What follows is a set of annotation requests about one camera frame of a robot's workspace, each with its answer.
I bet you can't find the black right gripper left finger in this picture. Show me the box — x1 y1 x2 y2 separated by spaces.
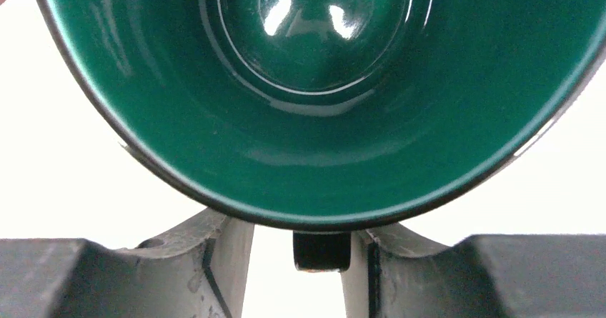
1 209 254 317

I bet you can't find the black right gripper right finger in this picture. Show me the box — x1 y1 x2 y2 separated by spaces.
341 224 605 317

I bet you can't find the dark green mug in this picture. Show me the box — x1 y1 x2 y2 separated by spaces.
26 0 606 273

